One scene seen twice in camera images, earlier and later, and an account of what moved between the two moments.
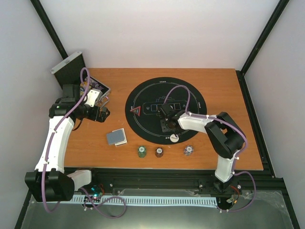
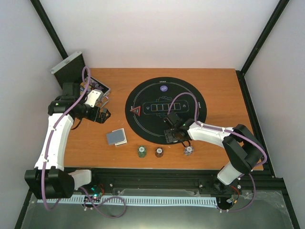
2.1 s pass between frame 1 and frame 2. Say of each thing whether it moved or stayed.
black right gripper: moved
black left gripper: stayed
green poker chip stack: stayed
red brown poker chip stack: stayed
